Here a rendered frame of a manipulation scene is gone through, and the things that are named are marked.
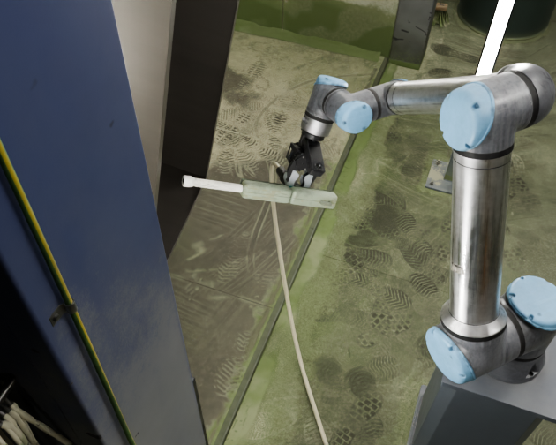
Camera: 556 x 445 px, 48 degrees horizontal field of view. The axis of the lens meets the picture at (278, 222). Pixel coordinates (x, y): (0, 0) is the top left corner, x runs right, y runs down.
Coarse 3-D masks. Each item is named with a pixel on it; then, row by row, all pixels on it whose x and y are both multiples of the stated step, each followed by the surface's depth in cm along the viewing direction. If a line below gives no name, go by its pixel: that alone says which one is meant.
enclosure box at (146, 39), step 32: (128, 0) 113; (160, 0) 111; (192, 0) 180; (224, 0) 177; (128, 32) 118; (160, 32) 116; (192, 32) 188; (224, 32) 185; (128, 64) 124; (160, 64) 122; (192, 64) 197; (224, 64) 194; (160, 96) 128; (192, 96) 207; (160, 128) 136; (192, 128) 219; (160, 160) 146; (192, 160) 231; (160, 192) 228; (192, 192) 231; (160, 224) 220
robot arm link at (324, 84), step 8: (320, 80) 176; (328, 80) 174; (336, 80) 175; (320, 88) 176; (328, 88) 174; (344, 88) 177; (312, 96) 178; (320, 96) 175; (312, 104) 178; (320, 104) 175; (304, 112) 182; (312, 112) 179; (320, 112) 178; (320, 120) 179; (328, 120) 180
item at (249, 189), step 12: (192, 180) 174; (204, 180) 176; (252, 180) 183; (240, 192) 182; (252, 192) 181; (264, 192) 182; (276, 192) 183; (288, 192) 185; (300, 192) 186; (312, 192) 188; (324, 192) 191; (300, 204) 188; (312, 204) 189; (324, 204) 189
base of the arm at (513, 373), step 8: (544, 352) 163; (512, 360) 160; (520, 360) 159; (528, 360) 159; (536, 360) 161; (544, 360) 165; (496, 368) 164; (504, 368) 162; (512, 368) 162; (520, 368) 161; (528, 368) 161; (536, 368) 163; (496, 376) 165; (504, 376) 164; (512, 376) 163; (520, 376) 163; (528, 376) 164; (536, 376) 166
